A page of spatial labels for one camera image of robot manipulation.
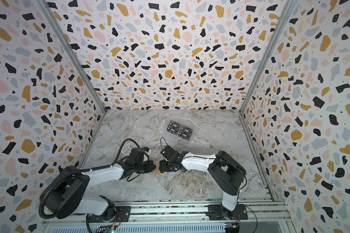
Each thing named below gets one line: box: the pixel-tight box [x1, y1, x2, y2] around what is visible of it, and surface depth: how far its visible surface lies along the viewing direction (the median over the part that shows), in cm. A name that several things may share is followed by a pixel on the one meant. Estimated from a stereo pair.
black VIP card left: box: [166, 119, 182, 136], surface depth 102 cm
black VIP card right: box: [177, 124, 193, 142], surface depth 100 cm
